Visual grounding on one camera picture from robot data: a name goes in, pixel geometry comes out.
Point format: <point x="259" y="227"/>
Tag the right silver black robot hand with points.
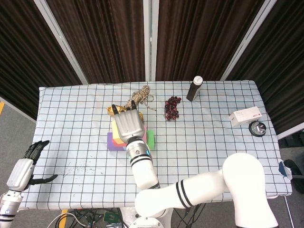
<point x="129" y="126"/>

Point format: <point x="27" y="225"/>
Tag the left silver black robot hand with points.
<point x="20" y="174"/>

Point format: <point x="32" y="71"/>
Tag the yellow foam cube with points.
<point x="116" y="129"/>

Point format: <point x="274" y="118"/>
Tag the pink foam cube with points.
<point x="145" y="131"/>

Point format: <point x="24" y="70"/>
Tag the red foam cube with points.
<point x="118" y="142"/>

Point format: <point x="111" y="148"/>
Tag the purple foam cube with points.
<point x="110" y="143"/>

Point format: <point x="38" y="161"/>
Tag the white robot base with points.
<point x="147" y="223"/>

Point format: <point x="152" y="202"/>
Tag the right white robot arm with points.
<point x="202" y="190"/>

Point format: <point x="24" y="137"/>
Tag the green foam cube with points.
<point x="151" y="141"/>

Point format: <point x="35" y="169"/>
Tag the golden biscuit packet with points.
<point x="109" y="110"/>

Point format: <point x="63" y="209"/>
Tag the dark red grape bunch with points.
<point x="171" y="109"/>

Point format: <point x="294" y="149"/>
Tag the white black checkered tablecloth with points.
<point x="59" y="142"/>

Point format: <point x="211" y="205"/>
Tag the dark bottle white cap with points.
<point x="193" y="91"/>

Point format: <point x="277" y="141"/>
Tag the dark brown curtain panel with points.
<point x="197" y="40"/>
<point x="23" y="59"/>
<point x="102" y="42"/>
<point x="285" y="59"/>

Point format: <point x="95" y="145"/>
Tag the green circuit board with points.
<point x="109" y="216"/>

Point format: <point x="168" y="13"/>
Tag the white cardboard box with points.
<point x="244" y="116"/>

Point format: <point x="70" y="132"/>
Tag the black round tin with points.
<point x="257" y="129"/>

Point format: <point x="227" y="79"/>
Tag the white partition base rail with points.
<point x="16" y="108"/>
<point x="292" y="134"/>

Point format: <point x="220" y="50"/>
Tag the white partition post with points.
<point x="247" y="40"/>
<point x="61" y="40"/>
<point x="150" y="40"/>

